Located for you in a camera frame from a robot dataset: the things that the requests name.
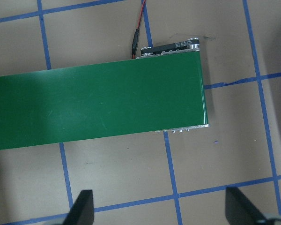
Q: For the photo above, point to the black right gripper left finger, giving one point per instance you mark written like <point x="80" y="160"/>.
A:
<point x="82" y="211"/>

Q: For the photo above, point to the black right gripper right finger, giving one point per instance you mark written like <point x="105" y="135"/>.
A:
<point x="239" y="210"/>

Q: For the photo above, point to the green conveyor belt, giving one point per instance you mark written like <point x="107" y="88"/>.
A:
<point x="155" y="93"/>

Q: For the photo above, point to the black timing belt drive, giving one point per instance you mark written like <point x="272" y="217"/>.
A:
<point x="192" y="44"/>

